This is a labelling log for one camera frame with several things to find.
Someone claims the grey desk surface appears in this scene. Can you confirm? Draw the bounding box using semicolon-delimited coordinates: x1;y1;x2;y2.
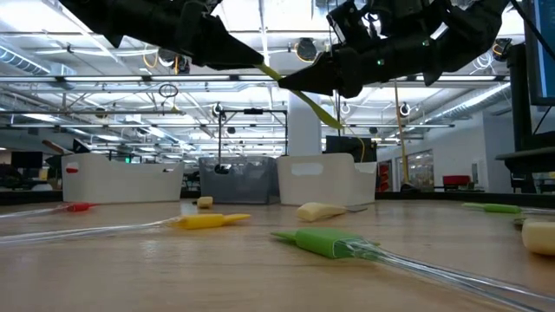
495;146;555;174

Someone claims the white plastic bin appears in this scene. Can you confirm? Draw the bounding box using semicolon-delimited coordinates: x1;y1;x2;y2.
61;152;186;204
276;152;378;207

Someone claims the green plastic spoon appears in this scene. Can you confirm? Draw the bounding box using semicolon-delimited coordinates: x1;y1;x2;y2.
255;63;346;130

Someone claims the black desk column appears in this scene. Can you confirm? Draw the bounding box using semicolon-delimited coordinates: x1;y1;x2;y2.
506;42;539;194

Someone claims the green spatula clear handle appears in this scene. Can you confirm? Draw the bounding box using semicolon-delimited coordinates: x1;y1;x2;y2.
461;201;555;217
271;227;555;312

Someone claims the red spatula clear handle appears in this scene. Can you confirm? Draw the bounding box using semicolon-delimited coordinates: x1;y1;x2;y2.
0;202;99;220

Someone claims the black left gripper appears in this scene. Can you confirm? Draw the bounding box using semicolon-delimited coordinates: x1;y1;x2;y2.
108;0;264;67

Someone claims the black computer monitor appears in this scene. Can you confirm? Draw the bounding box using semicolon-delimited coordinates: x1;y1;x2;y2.
522;0;555;107

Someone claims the dark wooden spoon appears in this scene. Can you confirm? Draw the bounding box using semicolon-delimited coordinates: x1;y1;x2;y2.
42;139;74;156

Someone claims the yellow spatula clear handle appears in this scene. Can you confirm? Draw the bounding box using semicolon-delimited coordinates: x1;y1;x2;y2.
0;212;251;249

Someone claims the white building pillar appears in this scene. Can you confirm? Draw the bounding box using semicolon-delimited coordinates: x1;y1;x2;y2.
287;91;323;156

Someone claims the smoky translucent plastic bin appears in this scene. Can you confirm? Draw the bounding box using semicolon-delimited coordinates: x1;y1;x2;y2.
198;155;281;205

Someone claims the black background rig frame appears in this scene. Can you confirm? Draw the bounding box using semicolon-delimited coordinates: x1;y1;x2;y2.
218;107;289;159

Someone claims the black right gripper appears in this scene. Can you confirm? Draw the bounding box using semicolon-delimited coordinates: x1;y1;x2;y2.
277;0;439;99

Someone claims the black background monitor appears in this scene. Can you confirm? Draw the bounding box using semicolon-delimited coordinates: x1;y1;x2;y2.
324;135;377;164

